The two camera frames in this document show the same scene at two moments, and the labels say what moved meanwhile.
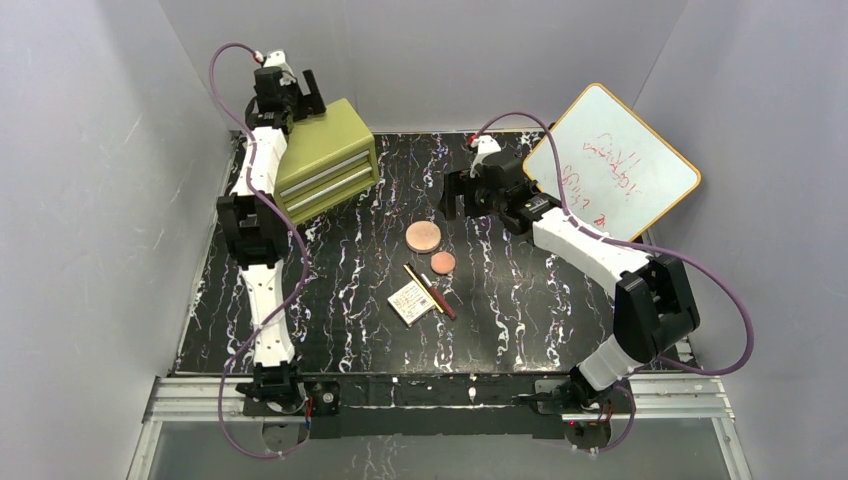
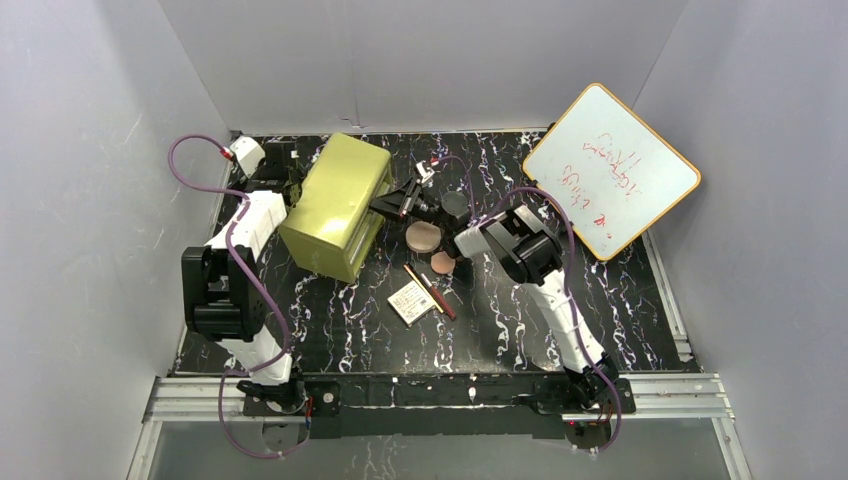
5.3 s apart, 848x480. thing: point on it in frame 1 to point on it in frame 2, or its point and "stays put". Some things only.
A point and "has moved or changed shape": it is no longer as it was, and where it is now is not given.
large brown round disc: [422, 237] stays put
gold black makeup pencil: [421, 281] stays put
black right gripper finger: [454, 186] to [391, 202]
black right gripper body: [465, 196] to [411, 196]
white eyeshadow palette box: [411, 303] stays put
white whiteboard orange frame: [618, 176] stays put
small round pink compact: [443, 262] stays put
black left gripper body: [299, 100] to [279, 168]
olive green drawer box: [328, 158] has moved or changed shape
